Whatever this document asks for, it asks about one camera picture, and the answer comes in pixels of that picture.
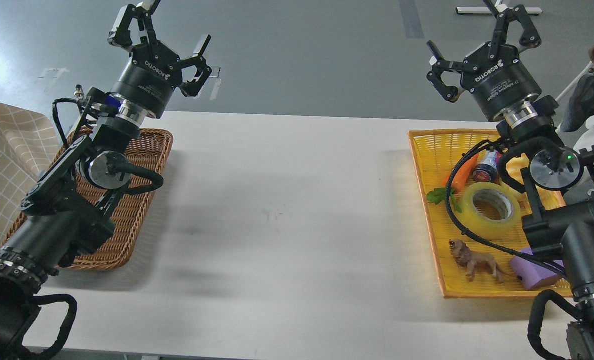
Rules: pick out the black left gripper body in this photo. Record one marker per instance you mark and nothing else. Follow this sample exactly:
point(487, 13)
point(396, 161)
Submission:
point(147, 80)

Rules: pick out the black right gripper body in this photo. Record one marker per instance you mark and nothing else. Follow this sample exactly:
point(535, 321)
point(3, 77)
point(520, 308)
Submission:
point(498, 83)

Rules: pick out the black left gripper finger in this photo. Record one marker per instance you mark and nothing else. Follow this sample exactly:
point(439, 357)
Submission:
point(191, 88)
point(120, 34)

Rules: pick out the yellow tape roll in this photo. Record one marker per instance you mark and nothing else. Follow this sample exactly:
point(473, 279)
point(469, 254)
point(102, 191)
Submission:
point(488, 210)

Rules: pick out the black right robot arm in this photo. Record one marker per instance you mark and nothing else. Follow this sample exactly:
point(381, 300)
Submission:
point(558, 181)

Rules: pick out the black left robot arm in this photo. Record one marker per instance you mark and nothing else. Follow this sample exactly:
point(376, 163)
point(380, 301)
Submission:
point(37, 327)

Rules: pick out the orange toy carrot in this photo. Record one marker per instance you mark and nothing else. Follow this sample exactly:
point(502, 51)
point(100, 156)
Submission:
point(437, 195)

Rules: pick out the white stand base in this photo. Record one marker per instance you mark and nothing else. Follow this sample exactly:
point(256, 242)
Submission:
point(492, 7)

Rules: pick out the small drink can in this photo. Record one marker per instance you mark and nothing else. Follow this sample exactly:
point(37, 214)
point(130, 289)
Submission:
point(486, 170)

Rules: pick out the toy bread loaf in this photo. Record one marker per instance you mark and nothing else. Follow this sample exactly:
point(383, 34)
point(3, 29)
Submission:
point(513, 168)

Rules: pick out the yellow plastic basket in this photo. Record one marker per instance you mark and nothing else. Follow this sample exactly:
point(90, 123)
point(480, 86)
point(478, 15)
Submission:
point(435, 152)

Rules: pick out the beige checkered cloth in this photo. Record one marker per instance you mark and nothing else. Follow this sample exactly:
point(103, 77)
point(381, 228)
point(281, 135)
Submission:
point(28, 144)

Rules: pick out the brown toy lion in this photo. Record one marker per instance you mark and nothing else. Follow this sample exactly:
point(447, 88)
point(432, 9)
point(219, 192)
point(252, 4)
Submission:
point(468, 259)

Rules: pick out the purple foam block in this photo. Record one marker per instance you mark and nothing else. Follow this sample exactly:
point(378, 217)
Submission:
point(533, 277)

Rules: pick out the white chair frame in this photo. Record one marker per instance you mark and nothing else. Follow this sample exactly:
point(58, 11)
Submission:
point(588, 70)

